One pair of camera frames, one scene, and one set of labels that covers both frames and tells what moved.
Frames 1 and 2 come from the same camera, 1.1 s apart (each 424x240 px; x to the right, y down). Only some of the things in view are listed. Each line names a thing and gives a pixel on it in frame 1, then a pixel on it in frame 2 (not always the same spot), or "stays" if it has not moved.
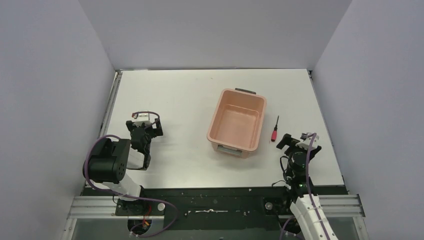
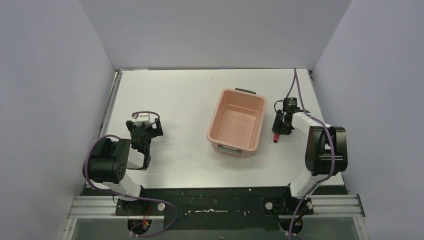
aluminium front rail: (105, 207) stays
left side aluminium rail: (111, 103) stays
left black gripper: (144, 129) stays
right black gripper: (298, 147) -> (278, 129)
